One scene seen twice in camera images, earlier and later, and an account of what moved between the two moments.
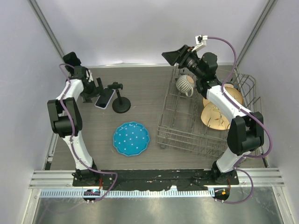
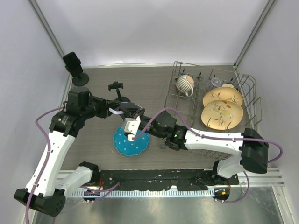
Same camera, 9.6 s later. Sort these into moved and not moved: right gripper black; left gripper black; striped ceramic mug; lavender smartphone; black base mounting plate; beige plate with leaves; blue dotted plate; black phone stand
Moved: lavender smartphone; left gripper black; right gripper black
Not moved: beige plate with leaves; striped ceramic mug; black base mounting plate; black phone stand; blue dotted plate
